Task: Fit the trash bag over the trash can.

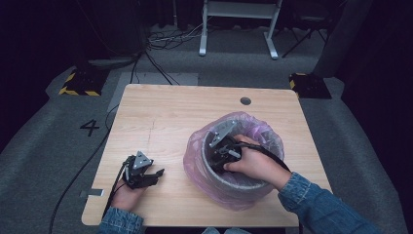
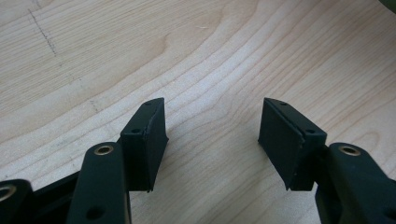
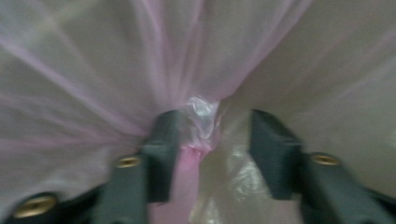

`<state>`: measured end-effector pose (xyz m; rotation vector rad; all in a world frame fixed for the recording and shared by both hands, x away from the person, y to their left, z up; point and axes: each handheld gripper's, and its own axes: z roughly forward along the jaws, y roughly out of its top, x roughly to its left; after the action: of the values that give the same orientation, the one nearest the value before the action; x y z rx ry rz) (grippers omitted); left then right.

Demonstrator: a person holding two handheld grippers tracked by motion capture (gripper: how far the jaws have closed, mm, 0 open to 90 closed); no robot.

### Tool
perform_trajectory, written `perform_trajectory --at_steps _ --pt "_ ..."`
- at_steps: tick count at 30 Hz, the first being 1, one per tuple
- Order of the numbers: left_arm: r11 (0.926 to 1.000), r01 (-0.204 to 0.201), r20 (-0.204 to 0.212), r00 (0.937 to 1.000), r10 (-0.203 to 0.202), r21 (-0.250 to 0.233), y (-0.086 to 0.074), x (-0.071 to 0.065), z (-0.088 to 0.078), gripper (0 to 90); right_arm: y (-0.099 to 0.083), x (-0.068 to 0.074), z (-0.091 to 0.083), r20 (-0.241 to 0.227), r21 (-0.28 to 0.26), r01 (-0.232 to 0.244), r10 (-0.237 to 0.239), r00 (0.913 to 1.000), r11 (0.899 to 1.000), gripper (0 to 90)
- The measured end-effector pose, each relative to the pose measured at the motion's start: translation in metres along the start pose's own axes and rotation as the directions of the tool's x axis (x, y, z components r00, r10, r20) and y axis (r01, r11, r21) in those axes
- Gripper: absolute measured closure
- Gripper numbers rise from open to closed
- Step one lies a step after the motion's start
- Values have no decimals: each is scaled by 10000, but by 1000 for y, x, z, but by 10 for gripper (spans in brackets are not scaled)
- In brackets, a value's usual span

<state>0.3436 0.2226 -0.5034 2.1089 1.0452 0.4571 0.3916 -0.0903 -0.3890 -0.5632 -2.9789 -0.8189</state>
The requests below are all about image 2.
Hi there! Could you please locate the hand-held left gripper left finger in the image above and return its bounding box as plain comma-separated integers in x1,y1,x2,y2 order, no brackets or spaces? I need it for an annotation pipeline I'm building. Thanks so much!
120,97,169,192

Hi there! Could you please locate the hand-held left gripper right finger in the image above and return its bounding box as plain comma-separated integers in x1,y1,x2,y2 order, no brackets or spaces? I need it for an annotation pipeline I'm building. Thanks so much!
257,97,328,192

